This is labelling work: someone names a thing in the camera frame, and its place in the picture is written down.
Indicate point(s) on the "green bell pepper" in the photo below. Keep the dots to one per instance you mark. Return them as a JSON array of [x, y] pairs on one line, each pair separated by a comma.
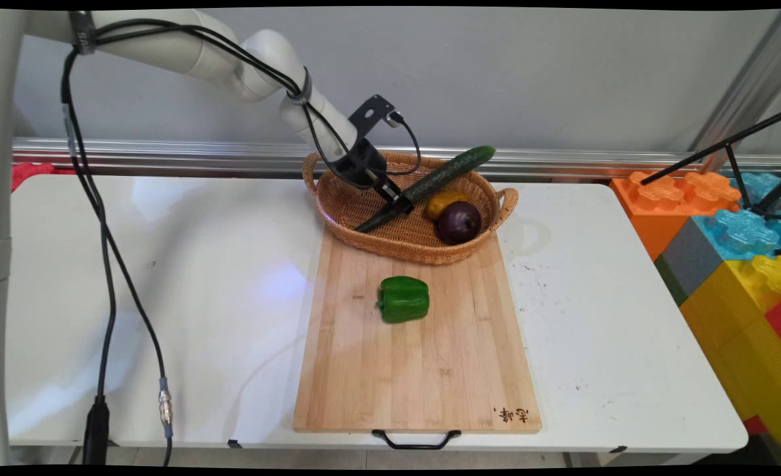
[[403, 299]]

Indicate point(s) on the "dark purple onion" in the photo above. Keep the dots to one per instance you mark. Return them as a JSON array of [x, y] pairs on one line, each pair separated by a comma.
[[459, 223]]

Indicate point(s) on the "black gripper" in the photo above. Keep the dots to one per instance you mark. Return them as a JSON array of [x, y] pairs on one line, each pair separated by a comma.
[[360, 165]]

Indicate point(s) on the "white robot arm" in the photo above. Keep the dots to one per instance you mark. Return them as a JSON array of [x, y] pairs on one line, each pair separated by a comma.
[[165, 46]]

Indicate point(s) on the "slanted aluminium frame profile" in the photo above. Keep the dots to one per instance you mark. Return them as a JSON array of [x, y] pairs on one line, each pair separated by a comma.
[[747, 86]]

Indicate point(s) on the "aluminium rail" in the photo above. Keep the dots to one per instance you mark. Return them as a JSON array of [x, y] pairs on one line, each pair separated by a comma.
[[165, 155]]

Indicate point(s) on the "black tripod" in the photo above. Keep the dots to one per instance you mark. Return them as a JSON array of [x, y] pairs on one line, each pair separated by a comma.
[[714, 147]]

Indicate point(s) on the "bamboo cutting board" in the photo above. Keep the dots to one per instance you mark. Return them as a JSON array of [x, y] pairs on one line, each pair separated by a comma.
[[416, 370]]

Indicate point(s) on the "grey foam block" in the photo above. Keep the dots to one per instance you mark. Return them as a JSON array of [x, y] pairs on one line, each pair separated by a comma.
[[691, 264]]

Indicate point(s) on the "red cloth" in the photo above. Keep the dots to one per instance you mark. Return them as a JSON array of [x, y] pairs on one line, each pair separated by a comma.
[[30, 173]]

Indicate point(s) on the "woven wicker basket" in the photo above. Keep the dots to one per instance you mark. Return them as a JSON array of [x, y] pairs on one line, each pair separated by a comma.
[[390, 243]]

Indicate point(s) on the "orange foam block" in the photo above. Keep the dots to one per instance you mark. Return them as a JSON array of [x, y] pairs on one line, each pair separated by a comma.
[[648, 218]]

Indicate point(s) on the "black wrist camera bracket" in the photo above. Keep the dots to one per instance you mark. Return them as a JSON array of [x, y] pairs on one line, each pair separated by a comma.
[[370, 110]]

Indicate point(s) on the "yellow fruit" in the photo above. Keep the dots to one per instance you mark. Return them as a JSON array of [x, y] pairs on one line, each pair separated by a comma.
[[440, 201]]

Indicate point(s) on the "blue foam block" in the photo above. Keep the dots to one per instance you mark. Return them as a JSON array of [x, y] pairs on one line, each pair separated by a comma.
[[740, 235]]

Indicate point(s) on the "long green cucumber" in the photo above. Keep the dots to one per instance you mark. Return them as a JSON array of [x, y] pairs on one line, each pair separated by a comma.
[[450, 170]]

